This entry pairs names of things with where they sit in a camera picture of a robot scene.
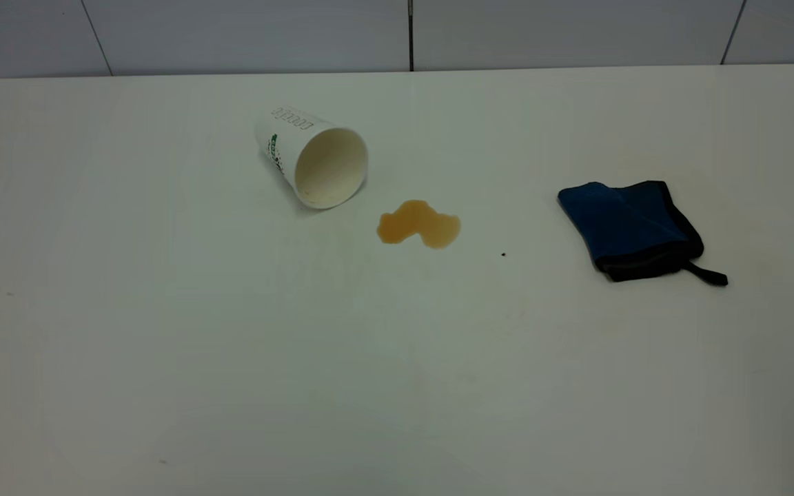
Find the blue black-edged cleaning cloth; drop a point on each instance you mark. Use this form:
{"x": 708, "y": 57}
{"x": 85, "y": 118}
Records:
{"x": 628, "y": 227}

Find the brown coffee spill puddle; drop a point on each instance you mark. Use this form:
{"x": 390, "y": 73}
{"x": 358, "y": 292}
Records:
{"x": 419, "y": 223}

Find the white paper coffee cup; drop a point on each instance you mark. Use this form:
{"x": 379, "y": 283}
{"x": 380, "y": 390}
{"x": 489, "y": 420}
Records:
{"x": 328, "y": 165}

